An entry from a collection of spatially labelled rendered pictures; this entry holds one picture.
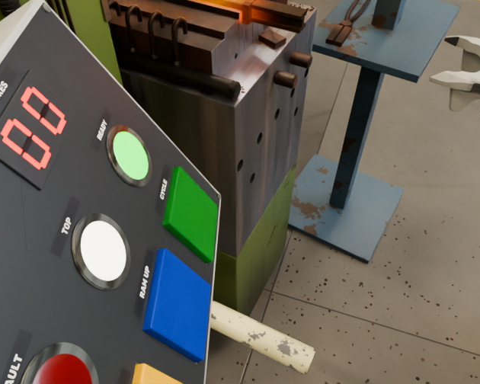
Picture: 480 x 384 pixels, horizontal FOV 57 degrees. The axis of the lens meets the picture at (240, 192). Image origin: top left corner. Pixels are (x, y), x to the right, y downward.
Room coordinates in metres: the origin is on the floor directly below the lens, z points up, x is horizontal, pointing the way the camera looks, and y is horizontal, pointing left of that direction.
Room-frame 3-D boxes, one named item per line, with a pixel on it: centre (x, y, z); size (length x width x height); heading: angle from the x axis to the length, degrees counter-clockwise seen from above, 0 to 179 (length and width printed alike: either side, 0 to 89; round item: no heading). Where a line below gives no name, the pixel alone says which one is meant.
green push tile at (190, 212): (0.28, 0.05, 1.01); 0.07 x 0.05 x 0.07; 178
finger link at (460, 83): (0.53, -0.32, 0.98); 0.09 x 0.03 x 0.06; 92
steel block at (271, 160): (0.87, 0.17, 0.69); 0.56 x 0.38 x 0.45; 63
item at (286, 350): (0.37, 0.08, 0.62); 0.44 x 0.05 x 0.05; 63
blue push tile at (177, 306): (0.18, 0.06, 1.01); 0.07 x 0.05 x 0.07; 178
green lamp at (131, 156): (0.28, 0.10, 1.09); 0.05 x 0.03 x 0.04; 153
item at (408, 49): (1.13, -0.39, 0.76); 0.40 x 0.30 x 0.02; 149
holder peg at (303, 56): (0.79, -0.12, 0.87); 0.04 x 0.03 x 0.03; 63
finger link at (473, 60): (0.62, -0.37, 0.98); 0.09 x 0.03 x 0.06; 34
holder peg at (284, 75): (0.72, -0.09, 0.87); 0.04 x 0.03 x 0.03; 63
